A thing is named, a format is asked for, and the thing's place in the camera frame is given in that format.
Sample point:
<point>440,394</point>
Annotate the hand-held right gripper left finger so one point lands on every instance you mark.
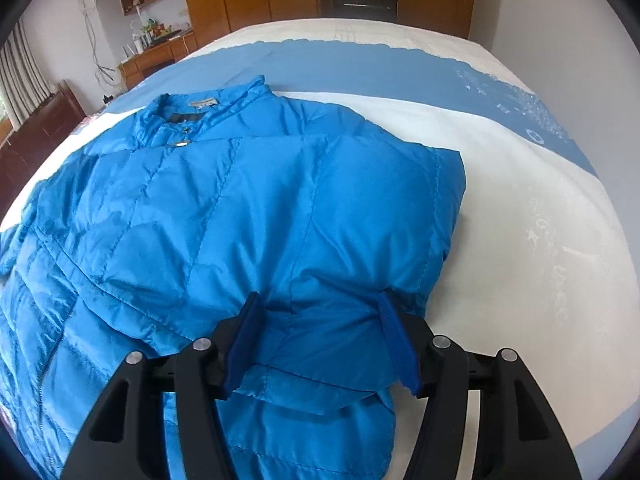
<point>244,347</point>

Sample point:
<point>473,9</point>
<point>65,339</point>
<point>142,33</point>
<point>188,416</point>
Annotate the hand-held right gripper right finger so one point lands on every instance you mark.
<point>401,350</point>

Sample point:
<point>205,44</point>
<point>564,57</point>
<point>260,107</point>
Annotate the blue puffer jacket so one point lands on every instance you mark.
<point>200,220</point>

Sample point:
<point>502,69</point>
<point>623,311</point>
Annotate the bed with blue white sheet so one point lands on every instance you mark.
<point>500,210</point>

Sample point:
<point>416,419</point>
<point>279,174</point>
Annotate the pink floral cloth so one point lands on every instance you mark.
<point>92,121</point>

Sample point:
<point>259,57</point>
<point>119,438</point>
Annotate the wooden desk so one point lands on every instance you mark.
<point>155,59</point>

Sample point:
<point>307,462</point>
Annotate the dark wooden dresser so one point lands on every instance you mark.
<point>45,120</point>

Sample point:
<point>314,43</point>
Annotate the clutter of desk items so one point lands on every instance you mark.
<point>155,32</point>

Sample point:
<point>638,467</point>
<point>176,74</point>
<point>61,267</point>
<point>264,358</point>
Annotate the black box appliance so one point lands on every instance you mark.
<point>364,6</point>

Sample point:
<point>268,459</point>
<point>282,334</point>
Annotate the striped curtain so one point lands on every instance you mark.
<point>25,75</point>

